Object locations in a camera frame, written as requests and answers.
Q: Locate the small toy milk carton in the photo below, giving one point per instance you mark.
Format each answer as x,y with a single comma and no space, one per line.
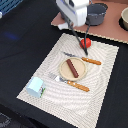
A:
35,87

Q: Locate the wooden handled knife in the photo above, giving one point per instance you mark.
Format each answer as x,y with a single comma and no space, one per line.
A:
84,59

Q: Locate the red toy tomato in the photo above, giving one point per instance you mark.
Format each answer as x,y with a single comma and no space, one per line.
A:
85,43

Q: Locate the blue basket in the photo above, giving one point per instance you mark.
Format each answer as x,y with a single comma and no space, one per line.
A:
7,5

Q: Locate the wooden handled fork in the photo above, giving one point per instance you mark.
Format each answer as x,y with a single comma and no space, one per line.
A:
60,79

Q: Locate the round wooden plate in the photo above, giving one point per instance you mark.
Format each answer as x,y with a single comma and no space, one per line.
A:
79,65

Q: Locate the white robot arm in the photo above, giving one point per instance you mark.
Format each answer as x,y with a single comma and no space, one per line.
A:
75,10

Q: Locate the large grey pot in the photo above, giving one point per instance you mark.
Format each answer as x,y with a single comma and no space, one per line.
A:
96,13

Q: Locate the brown toy sausage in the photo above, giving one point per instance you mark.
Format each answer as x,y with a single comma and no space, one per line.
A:
72,68

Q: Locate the beige bowl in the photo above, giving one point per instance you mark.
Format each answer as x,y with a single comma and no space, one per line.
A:
124,16

